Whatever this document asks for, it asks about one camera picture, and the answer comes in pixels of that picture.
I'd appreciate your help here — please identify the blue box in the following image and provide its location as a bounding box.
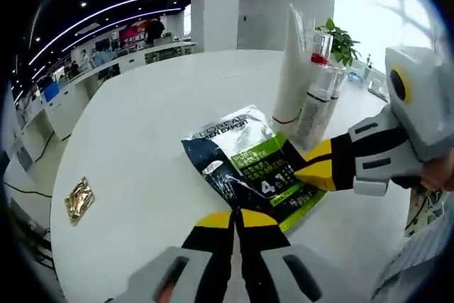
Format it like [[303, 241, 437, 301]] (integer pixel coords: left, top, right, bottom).
[[43, 82, 60, 104]]

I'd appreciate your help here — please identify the person's right hand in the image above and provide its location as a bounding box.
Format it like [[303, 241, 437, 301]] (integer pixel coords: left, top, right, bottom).
[[392, 155, 454, 194]]

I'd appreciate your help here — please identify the person's striped shirt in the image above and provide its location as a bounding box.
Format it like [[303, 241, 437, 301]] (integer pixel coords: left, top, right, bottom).
[[370, 223, 454, 302]]

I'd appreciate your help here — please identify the pale blue plastic item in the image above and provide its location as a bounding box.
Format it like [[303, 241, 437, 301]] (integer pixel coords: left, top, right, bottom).
[[348, 70, 367, 87]]

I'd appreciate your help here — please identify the green black skincare sachet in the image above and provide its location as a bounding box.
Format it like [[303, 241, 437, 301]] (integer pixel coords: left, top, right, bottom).
[[179, 104, 329, 236]]

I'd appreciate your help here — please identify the gold foil skincare sachet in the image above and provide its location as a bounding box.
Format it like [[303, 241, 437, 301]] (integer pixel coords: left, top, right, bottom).
[[64, 175, 97, 226]]

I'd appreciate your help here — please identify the pink screen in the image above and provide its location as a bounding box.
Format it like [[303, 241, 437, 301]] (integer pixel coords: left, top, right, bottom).
[[118, 23, 147, 40]]

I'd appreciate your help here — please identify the red collared white skincare bottle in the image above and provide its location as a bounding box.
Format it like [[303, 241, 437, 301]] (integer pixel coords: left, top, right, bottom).
[[309, 31, 335, 86]]

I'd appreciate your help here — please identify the large white skincare tube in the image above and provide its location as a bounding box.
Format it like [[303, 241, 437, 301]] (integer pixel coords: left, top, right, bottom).
[[272, 2, 315, 130]]

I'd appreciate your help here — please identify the long white counter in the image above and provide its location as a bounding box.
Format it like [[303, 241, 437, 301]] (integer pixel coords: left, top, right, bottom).
[[10, 40, 198, 148]]

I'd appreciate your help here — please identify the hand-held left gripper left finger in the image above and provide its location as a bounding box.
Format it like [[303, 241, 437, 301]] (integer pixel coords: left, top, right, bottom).
[[109, 210, 246, 303]]

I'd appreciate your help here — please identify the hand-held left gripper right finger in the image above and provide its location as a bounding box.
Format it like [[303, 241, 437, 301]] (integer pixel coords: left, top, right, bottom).
[[236, 209, 359, 303]]

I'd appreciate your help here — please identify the potted green plant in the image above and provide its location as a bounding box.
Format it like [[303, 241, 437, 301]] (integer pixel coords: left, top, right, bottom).
[[314, 17, 363, 69]]

